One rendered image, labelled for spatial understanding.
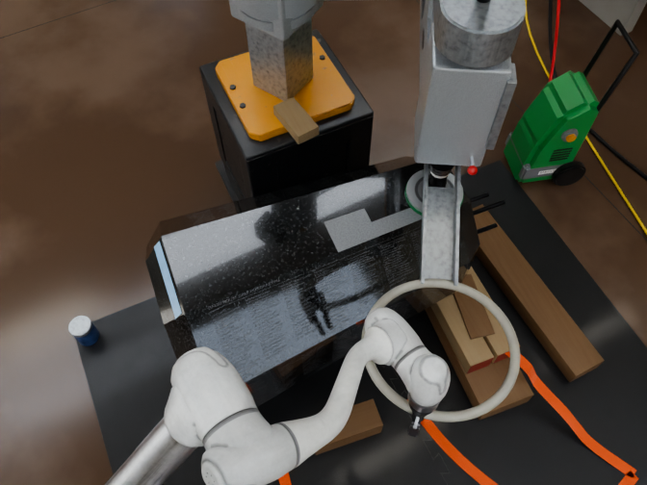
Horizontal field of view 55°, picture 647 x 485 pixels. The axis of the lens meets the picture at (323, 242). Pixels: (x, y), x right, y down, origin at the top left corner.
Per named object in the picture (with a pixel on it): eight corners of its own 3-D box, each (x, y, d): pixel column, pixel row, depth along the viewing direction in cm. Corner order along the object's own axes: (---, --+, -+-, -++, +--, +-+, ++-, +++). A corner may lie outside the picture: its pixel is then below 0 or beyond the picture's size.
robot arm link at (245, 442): (307, 454, 125) (274, 398, 131) (230, 490, 113) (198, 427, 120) (285, 483, 133) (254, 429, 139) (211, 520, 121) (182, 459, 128)
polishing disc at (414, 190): (418, 163, 241) (418, 161, 240) (470, 181, 236) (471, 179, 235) (397, 203, 231) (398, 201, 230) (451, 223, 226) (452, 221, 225)
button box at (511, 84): (483, 130, 198) (505, 62, 174) (492, 131, 198) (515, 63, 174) (484, 149, 194) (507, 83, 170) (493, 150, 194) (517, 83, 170)
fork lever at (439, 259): (416, 100, 227) (418, 93, 222) (470, 103, 226) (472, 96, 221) (408, 285, 208) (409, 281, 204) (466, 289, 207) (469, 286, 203)
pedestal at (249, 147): (215, 164, 347) (190, 63, 284) (322, 126, 361) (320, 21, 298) (258, 256, 316) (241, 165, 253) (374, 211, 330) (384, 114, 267)
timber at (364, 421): (315, 455, 264) (315, 448, 253) (306, 428, 270) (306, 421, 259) (381, 432, 268) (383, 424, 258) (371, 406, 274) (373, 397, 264)
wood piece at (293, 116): (273, 114, 262) (272, 105, 258) (293, 104, 265) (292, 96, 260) (298, 145, 253) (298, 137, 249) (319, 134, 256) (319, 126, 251)
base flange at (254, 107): (213, 69, 282) (211, 61, 278) (311, 38, 292) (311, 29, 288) (252, 144, 259) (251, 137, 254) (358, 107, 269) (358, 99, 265)
